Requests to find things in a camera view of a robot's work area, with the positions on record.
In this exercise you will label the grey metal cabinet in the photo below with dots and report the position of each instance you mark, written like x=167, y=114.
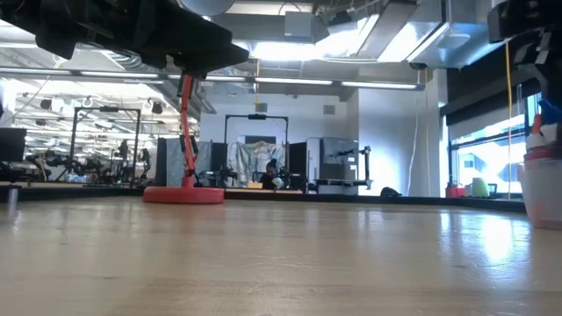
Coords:
x=340, y=169

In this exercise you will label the black rig frame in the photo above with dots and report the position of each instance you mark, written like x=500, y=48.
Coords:
x=127, y=109
x=257, y=117

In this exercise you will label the grey metal post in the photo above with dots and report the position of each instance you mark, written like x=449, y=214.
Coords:
x=12, y=197

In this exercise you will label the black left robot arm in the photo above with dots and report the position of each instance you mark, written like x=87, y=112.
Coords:
x=13, y=11

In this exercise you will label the white cloth cover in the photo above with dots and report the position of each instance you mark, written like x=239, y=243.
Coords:
x=246, y=153

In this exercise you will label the person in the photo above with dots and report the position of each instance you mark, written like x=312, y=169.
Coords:
x=268, y=175

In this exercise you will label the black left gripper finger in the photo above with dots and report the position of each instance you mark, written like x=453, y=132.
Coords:
x=197, y=28
x=215, y=57

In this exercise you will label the red desk lamp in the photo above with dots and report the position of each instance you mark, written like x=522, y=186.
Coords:
x=184, y=195

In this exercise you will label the black partition panel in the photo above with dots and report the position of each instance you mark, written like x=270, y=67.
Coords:
x=297, y=167

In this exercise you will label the long ceiling light fixture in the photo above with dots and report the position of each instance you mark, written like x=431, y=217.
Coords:
x=294, y=81

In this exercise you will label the red box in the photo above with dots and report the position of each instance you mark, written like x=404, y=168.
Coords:
x=454, y=192

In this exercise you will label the black stand with shelf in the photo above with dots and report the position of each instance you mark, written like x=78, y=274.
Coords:
x=367, y=162

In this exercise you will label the black dome object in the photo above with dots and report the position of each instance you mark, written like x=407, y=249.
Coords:
x=390, y=191

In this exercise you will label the blue food coloring squeeze bottle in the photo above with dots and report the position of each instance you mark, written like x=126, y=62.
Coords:
x=551, y=115

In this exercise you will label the grey ceiling box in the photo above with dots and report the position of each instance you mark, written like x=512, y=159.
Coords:
x=298, y=24

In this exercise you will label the green object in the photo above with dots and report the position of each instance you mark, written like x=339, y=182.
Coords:
x=480, y=188

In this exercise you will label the black monitor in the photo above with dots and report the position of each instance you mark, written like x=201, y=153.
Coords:
x=12, y=145

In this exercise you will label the silver ventilation duct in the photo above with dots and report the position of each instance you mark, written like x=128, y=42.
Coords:
x=439, y=39

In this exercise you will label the clear plastic bin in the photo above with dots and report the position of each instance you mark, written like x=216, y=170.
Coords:
x=544, y=197

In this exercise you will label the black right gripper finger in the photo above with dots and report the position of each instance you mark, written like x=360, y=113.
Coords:
x=551, y=83

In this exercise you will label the black aluminium table frame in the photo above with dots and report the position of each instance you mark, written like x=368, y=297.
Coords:
x=474, y=203

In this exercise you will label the grey partition panel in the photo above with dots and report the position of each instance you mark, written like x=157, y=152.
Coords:
x=173, y=162

